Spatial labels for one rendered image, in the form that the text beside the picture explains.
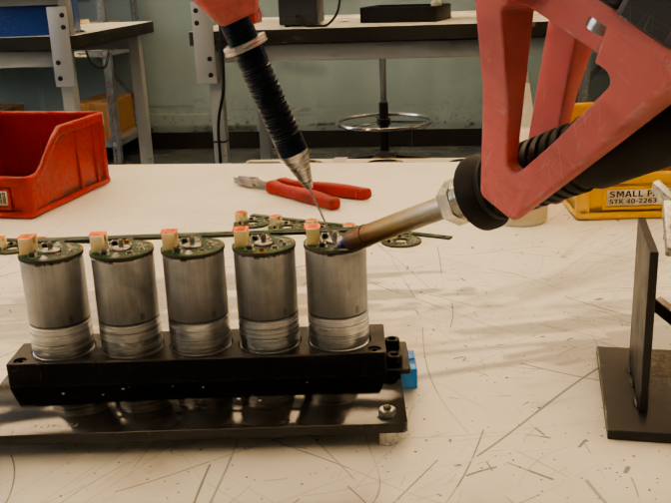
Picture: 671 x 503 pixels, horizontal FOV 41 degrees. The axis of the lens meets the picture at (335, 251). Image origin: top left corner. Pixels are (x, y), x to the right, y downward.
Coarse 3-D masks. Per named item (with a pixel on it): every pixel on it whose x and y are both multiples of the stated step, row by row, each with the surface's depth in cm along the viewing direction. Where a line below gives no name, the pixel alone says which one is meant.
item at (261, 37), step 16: (224, 32) 31; (240, 32) 31; (256, 32) 31; (240, 48) 31; (256, 48) 31; (240, 64) 32; (256, 64) 31; (256, 80) 32; (272, 80) 32; (256, 96) 32; (272, 96) 32; (272, 112) 32; (288, 112) 32; (272, 128) 32; (288, 128) 32; (288, 144) 32; (304, 144) 33
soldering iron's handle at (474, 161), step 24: (528, 144) 27; (624, 144) 24; (648, 144) 24; (456, 168) 29; (480, 168) 28; (600, 168) 25; (624, 168) 24; (648, 168) 24; (456, 192) 28; (480, 192) 28; (576, 192) 26; (480, 216) 28; (504, 216) 28
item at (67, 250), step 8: (40, 248) 36; (64, 248) 36; (72, 248) 36; (80, 248) 36; (24, 256) 35; (32, 256) 35; (40, 256) 35; (48, 256) 35; (56, 256) 35; (64, 256) 35; (72, 256) 35
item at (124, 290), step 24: (96, 264) 35; (120, 264) 35; (144, 264) 35; (96, 288) 35; (120, 288) 35; (144, 288) 35; (120, 312) 35; (144, 312) 35; (120, 336) 35; (144, 336) 36
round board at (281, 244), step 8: (256, 240) 36; (272, 240) 36; (280, 240) 36; (288, 240) 36; (232, 248) 35; (240, 248) 35; (248, 248) 35; (256, 248) 35; (264, 248) 35; (272, 248) 35; (280, 248) 35; (288, 248) 35
